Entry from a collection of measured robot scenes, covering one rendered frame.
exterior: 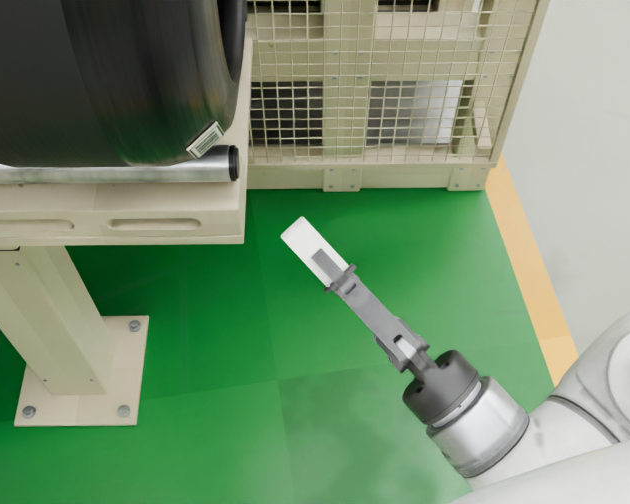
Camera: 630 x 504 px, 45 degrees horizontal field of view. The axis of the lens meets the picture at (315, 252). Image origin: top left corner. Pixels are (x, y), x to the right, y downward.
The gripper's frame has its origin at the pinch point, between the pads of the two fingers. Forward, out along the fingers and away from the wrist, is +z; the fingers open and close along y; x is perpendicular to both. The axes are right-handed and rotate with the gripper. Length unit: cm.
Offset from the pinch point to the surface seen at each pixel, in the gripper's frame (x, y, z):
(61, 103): -7.4, -12.9, 23.2
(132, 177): -9.5, 14.9, 21.8
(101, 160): -9.3, -1.9, 20.7
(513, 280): 34, 112, -36
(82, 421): -60, 93, 10
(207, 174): -2.7, 14.6, 15.9
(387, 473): -19, 88, -43
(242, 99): 8.3, 34.3, 24.4
